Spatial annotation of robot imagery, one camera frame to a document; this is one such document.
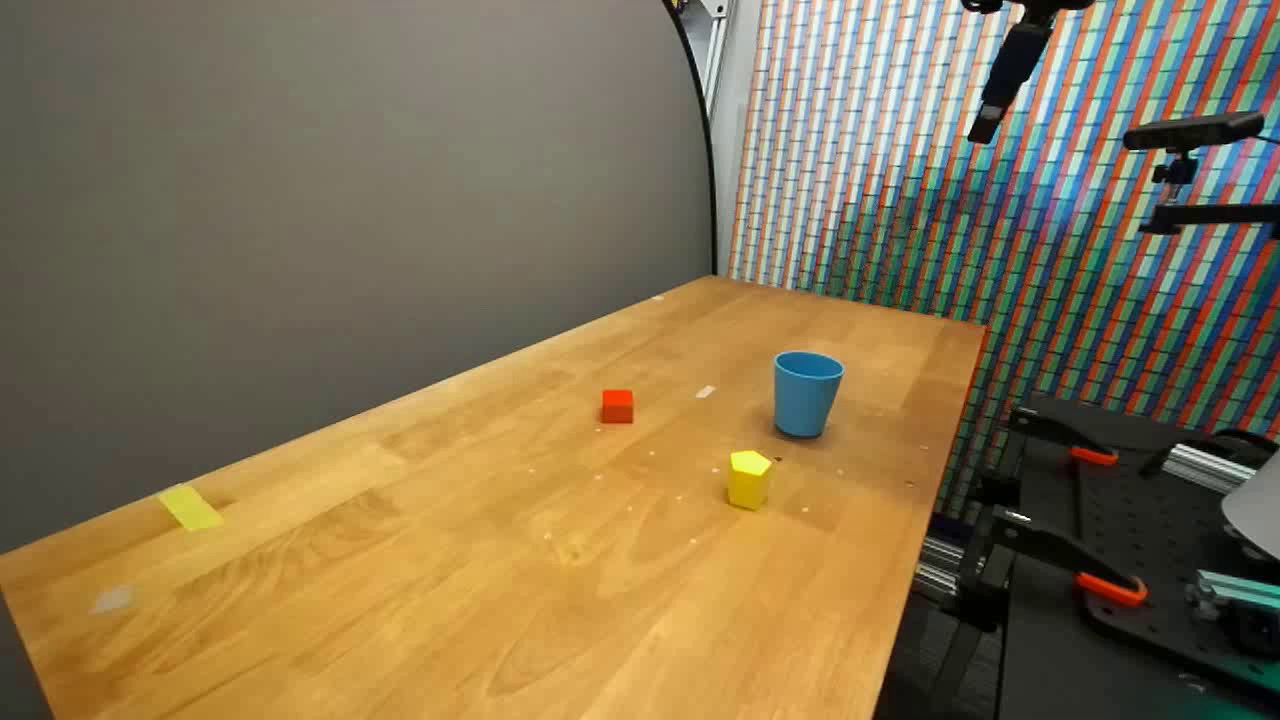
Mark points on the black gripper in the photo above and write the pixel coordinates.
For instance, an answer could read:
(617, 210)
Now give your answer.
(1026, 44)

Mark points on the yellow block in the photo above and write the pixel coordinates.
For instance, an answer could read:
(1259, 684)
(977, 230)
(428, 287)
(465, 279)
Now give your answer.
(749, 480)

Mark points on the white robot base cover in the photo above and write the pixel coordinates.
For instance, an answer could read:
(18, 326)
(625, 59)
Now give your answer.
(1259, 512)

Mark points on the light blue cup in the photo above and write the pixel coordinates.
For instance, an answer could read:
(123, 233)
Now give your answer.
(807, 397)

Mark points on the red block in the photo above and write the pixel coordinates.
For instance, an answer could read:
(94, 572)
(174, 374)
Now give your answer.
(617, 405)

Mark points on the colourful patterned backdrop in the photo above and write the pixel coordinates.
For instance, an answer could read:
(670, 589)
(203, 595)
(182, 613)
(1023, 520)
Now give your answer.
(907, 184)

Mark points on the silver aluminium extrusion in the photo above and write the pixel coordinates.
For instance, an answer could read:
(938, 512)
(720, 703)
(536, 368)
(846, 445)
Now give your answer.
(1207, 466)

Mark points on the black perforated side table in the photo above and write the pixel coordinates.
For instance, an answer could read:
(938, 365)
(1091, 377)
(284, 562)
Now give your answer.
(1067, 653)

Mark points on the grey backdrop panel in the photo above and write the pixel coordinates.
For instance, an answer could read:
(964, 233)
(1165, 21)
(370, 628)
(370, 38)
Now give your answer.
(332, 203)

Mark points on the black camera on stand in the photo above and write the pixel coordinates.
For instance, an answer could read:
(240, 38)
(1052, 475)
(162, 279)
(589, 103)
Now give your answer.
(1191, 128)

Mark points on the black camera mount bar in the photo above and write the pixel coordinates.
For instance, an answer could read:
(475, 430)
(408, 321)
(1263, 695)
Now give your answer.
(1207, 217)

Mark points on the white backdrop frame post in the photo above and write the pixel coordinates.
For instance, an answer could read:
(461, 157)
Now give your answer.
(736, 132)

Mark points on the teal metal rail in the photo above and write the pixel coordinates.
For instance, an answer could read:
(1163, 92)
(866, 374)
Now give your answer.
(1242, 595)

